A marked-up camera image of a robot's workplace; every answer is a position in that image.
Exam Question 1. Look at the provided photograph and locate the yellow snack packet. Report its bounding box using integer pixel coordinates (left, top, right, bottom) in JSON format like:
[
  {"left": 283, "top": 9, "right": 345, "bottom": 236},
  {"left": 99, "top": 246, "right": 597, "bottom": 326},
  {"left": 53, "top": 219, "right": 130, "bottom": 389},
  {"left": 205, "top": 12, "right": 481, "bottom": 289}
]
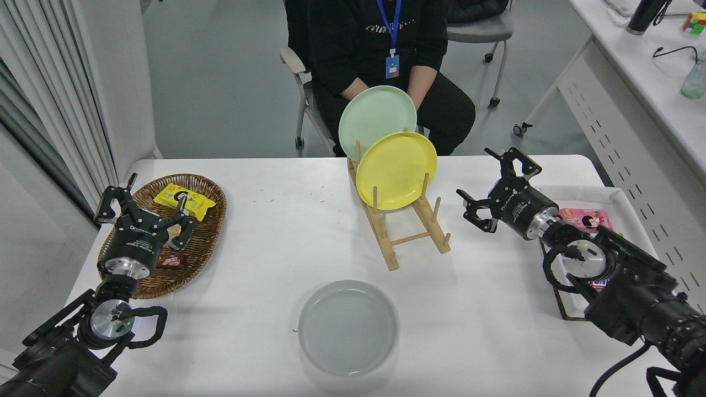
[{"left": 153, "top": 184, "right": 216, "bottom": 222}]

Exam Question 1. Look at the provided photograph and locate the yellow plate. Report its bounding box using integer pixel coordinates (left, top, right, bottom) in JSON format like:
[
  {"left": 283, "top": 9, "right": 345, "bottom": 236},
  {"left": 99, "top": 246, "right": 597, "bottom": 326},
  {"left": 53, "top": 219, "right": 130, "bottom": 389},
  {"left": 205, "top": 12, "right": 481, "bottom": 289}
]
[{"left": 356, "top": 131, "right": 438, "bottom": 211}]

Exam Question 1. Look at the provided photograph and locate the tan snack packet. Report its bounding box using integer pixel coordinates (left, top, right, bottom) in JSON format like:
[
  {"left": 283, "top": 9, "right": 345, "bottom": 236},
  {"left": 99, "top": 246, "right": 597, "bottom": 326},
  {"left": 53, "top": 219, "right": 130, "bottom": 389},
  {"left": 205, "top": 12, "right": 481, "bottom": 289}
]
[{"left": 164, "top": 223, "right": 187, "bottom": 250}]

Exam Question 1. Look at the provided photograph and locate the white tray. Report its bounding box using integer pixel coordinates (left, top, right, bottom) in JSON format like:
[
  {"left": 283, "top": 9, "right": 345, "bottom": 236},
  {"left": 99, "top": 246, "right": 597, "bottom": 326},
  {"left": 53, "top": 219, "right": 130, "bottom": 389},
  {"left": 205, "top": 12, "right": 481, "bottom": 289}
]
[{"left": 532, "top": 186, "right": 660, "bottom": 321}]

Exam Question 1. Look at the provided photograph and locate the person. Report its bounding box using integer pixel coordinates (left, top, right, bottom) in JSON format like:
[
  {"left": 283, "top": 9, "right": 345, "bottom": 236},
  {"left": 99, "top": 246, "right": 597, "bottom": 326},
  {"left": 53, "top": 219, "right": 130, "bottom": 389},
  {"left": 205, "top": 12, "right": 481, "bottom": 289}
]
[{"left": 284, "top": 0, "right": 477, "bottom": 158}]

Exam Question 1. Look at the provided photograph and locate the grey plate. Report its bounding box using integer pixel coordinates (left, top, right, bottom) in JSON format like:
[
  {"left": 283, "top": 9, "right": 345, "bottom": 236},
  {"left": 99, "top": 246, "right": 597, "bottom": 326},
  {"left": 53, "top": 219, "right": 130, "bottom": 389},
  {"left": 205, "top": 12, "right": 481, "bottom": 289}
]
[{"left": 298, "top": 280, "right": 398, "bottom": 378}]

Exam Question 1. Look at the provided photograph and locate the wooden plate rack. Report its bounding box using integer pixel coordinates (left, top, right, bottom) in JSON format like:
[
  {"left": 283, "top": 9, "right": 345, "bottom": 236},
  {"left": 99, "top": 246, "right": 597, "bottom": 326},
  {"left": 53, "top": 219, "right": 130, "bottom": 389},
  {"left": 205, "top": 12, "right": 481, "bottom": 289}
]
[{"left": 347, "top": 128, "right": 451, "bottom": 271}]

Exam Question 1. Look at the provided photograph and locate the pale green plate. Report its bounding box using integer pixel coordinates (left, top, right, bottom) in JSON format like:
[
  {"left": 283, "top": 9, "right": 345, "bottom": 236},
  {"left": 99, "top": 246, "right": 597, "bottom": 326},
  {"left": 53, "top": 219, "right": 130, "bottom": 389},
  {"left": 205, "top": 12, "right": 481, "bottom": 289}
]
[{"left": 338, "top": 85, "right": 418, "bottom": 160}]

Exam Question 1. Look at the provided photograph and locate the thin black cable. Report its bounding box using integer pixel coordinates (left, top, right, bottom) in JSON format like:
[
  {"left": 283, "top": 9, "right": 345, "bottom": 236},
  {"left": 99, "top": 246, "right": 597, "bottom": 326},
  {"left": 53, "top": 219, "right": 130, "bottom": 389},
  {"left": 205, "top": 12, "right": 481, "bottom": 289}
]
[{"left": 654, "top": 46, "right": 700, "bottom": 62}]

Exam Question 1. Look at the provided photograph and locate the chair with white armrests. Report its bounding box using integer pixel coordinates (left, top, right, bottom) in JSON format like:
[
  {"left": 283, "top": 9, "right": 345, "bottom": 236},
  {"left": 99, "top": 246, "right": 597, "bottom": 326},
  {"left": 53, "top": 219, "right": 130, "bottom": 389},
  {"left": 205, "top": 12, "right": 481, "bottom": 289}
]
[{"left": 279, "top": 46, "right": 337, "bottom": 158}]

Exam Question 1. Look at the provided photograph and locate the pale green plastic bottle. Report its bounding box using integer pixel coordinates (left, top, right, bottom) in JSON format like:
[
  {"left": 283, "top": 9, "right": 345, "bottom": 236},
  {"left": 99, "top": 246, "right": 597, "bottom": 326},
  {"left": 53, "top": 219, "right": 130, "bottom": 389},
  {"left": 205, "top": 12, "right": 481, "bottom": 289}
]
[{"left": 681, "top": 51, "right": 706, "bottom": 100}]

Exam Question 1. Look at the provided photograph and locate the grey white curtain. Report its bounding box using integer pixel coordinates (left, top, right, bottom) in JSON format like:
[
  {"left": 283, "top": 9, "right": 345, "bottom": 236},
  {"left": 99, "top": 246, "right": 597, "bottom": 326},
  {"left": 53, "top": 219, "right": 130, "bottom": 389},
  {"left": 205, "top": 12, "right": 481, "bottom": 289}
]
[{"left": 0, "top": 0, "right": 119, "bottom": 221}]

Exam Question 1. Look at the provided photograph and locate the blue lanyard badge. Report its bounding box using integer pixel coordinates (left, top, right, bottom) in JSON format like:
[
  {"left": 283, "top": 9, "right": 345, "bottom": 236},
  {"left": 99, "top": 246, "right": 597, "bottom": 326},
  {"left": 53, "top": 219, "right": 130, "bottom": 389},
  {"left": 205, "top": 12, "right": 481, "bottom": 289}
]
[{"left": 377, "top": 0, "right": 402, "bottom": 79}]

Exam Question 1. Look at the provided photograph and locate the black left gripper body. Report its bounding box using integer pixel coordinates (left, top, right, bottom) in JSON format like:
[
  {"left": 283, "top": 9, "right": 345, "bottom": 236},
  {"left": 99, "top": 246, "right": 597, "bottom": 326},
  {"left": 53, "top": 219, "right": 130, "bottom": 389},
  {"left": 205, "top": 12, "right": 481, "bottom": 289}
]
[{"left": 103, "top": 218, "right": 169, "bottom": 269}]

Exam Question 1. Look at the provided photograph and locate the black jacket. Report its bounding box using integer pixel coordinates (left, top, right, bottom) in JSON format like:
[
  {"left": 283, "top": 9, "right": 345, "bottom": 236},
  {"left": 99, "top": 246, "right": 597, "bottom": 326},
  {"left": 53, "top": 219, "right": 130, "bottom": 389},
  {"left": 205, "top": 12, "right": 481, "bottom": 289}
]
[{"left": 446, "top": 0, "right": 509, "bottom": 24}]

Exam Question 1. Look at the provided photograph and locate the white desk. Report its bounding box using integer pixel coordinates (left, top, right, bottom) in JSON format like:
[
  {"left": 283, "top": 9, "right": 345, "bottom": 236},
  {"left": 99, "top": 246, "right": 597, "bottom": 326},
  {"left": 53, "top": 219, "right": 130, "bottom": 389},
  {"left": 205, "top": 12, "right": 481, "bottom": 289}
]
[{"left": 512, "top": 0, "right": 706, "bottom": 293}]

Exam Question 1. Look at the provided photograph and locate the brown wicker basket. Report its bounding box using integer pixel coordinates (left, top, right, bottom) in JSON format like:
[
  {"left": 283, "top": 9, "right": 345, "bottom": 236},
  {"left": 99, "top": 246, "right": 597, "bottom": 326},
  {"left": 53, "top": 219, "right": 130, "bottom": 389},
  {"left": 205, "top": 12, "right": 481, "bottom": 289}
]
[{"left": 98, "top": 173, "right": 227, "bottom": 300}]

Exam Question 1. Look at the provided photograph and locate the pink snack packet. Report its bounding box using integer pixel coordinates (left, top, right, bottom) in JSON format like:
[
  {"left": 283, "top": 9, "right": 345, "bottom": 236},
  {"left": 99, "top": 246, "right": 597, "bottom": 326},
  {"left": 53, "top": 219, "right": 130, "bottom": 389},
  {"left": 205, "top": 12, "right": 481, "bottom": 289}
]
[{"left": 558, "top": 207, "right": 614, "bottom": 231}]

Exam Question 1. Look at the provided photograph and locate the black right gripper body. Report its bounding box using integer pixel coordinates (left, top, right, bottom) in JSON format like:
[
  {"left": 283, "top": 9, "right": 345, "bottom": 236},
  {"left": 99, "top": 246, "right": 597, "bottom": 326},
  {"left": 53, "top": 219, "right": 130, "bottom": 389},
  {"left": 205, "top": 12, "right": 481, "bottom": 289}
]
[{"left": 490, "top": 179, "right": 558, "bottom": 238}]

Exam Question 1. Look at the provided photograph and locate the grey wheeled chair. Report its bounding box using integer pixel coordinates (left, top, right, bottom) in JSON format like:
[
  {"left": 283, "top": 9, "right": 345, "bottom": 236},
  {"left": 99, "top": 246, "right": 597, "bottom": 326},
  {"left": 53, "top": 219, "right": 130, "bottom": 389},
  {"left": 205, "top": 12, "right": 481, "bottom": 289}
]
[{"left": 446, "top": 0, "right": 515, "bottom": 109}]

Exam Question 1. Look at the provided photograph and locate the black flask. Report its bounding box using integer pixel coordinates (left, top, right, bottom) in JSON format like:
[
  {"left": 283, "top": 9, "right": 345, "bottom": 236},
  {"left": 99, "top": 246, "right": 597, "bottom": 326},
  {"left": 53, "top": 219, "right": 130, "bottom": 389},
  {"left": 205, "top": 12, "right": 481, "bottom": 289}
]
[{"left": 627, "top": 0, "right": 669, "bottom": 36}]

